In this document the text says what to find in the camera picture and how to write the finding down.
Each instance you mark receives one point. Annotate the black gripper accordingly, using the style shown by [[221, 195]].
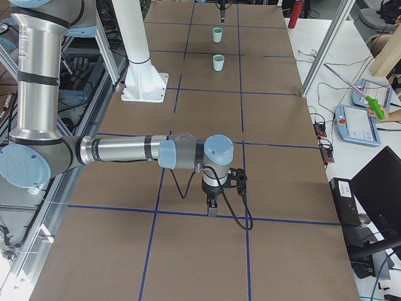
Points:
[[208, 190]]

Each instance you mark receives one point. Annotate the mint green cup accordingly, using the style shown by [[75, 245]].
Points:
[[217, 35], [218, 62]]

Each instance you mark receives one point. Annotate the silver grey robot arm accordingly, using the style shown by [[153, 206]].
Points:
[[37, 152]]

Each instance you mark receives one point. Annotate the person hand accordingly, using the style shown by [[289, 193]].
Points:
[[382, 117]]

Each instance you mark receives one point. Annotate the black computer box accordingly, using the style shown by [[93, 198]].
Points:
[[344, 201]]

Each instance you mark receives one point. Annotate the black orange usb hub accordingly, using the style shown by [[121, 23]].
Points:
[[320, 130]]

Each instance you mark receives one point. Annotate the near teach pendant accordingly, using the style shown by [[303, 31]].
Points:
[[355, 126]]

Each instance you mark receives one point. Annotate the teach pendant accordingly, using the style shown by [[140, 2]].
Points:
[[355, 126], [383, 93]]

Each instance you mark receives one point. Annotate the black monitor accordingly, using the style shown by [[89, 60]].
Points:
[[377, 189]]

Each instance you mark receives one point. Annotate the far teach pendant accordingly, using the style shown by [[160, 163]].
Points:
[[383, 93]]

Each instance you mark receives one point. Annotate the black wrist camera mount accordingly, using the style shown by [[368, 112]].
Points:
[[236, 178]]

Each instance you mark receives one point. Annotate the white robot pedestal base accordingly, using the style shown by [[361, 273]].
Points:
[[143, 83]]

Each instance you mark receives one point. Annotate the green handled tool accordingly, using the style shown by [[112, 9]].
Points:
[[372, 102]]

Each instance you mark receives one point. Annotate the aluminium frame post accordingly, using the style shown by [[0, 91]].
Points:
[[330, 36]]

